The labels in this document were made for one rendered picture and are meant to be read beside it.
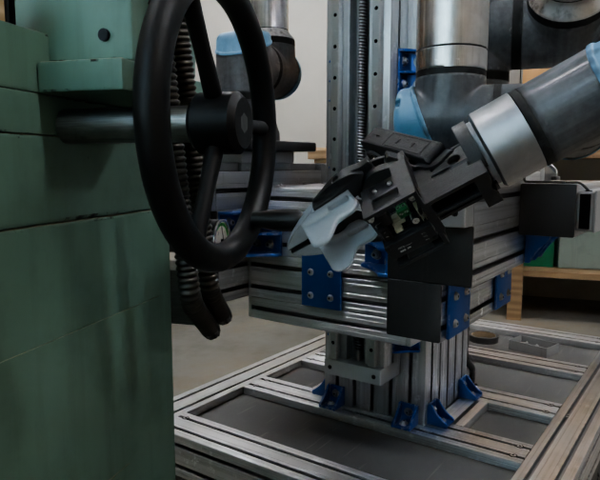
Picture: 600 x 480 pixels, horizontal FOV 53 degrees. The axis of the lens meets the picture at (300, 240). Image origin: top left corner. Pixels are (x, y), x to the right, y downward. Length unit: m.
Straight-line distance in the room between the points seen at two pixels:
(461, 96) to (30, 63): 0.43
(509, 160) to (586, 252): 2.80
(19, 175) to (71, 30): 0.15
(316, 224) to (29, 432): 0.35
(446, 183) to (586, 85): 0.13
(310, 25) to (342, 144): 2.86
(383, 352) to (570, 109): 0.79
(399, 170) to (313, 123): 3.42
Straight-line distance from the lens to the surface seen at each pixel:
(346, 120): 1.23
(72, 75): 0.63
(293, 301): 1.17
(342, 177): 0.58
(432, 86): 0.66
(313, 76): 4.00
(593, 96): 0.55
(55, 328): 0.68
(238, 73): 1.27
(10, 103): 0.63
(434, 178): 0.56
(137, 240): 0.80
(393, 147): 0.61
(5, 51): 0.63
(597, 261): 3.35
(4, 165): 0.62
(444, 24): 0.67
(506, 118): 0.55
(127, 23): 0.63
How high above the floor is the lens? 0.77
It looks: 7 degrees down
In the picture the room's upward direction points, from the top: straight up
